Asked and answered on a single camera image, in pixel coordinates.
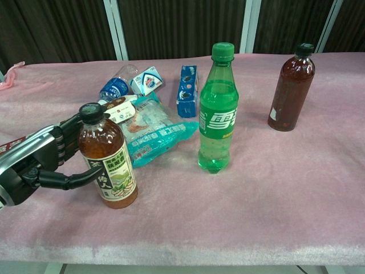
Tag green Sprite soda bottle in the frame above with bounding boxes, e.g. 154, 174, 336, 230
197, 42, 240, 174

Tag long baking paper box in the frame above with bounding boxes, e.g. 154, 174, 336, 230
0, 95, 137, 156

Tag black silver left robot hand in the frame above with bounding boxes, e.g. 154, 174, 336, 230
0, 112, 105, 211

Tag white partition frame post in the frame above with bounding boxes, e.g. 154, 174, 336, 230
315, 0, 344, 54
103, 0, 129, 61
239, 0, 262, 54

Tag pink plush tablecloth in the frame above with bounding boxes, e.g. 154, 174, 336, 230
0, 51, 365, 262

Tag teal plastic food bag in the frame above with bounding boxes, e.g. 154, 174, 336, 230
115, 92, 200, 168

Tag blue label water bottle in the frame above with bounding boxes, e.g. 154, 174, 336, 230
98, 64, 140, 105

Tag dark brown pleated curtain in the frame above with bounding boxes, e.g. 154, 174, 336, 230
0, 0, 365, 74

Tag labelled amber tea bottle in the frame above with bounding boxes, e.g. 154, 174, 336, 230
77, 102, 139, 209

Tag unlabelled dark red tea bottle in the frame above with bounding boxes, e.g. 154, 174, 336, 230
267, 43, 316, 132

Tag white blue triangular packet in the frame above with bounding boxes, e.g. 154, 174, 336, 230
128, 66, 164, 96

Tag blue Oreo cookie box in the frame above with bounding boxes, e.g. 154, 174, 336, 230
176, 65, 200, 118

